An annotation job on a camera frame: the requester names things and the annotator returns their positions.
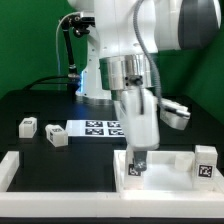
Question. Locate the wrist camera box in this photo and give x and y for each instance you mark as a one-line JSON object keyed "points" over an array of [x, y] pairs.
{"points": [[174, 114]]}

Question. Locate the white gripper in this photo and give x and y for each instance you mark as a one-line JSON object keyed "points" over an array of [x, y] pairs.
{"points": [[137, 113]]}

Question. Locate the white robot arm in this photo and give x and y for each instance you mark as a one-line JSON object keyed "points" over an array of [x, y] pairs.
{"points": [[127, 34]]}

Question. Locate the white sheet with tags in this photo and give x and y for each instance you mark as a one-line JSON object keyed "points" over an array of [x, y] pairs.
{"points": [[93, 128]]}

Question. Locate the white square tabletop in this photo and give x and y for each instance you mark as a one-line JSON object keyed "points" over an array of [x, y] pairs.
{"points": [[166, 171]]}

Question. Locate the white U-shaped fence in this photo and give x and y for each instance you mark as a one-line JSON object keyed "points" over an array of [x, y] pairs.
{"points": [[125, 204]]}

